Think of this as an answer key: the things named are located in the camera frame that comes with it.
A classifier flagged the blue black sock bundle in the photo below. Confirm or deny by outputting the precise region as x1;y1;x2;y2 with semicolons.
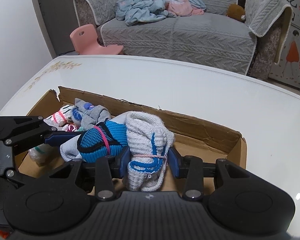
60;121;128;163

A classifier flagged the white blue knit sock bundle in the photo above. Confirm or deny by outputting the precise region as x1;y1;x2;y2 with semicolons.
126;111;175;192

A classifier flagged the white magenta teal sock bundle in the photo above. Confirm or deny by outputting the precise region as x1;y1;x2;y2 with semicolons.
62;123;85;132

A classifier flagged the clear teal-banded sock bundle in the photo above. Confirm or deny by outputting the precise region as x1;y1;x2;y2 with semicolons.
28;144;57;166

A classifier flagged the white pink striped sock bundle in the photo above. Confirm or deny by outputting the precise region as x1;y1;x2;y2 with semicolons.
44;105;73;127

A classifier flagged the shallow brown cardboard box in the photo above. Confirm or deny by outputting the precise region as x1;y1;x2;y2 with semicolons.
20;88;247;192

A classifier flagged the grey blue sock bundle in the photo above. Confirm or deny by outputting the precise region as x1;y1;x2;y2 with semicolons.
71;98;111;131

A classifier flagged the small pink plastic chair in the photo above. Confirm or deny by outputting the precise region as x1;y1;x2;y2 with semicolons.
70;24;123;55

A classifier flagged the dark grey door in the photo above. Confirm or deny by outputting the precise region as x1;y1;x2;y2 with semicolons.
38;0;78;56

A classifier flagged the grey quilted sofa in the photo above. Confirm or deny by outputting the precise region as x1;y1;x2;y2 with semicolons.
73;0;293;79

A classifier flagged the pink garment on sofa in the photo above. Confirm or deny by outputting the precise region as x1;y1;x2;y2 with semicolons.
166;0;204;17

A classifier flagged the brown plush toy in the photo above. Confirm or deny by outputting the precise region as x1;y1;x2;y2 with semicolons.
226;4;246;22

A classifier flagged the light blue crumpled blanket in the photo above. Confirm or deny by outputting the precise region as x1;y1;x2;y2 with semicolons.
115;0;206;26

